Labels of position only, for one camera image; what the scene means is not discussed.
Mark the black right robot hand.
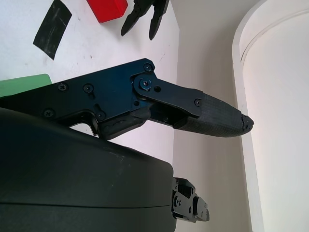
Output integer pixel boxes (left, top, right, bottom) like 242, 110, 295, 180
0, 58, 254, 232

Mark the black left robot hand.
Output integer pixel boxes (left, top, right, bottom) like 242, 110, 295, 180
120, 0, 171, 41

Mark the red wooden block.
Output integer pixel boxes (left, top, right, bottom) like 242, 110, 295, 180
86, 0, 128, 24

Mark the green wooden block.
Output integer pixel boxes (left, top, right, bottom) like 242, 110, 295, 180
0, 73, 53, 99

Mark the black tape patch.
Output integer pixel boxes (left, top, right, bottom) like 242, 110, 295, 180
33, 0, 73, 59

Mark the white round container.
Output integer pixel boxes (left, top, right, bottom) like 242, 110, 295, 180
231, 0, 309, 232

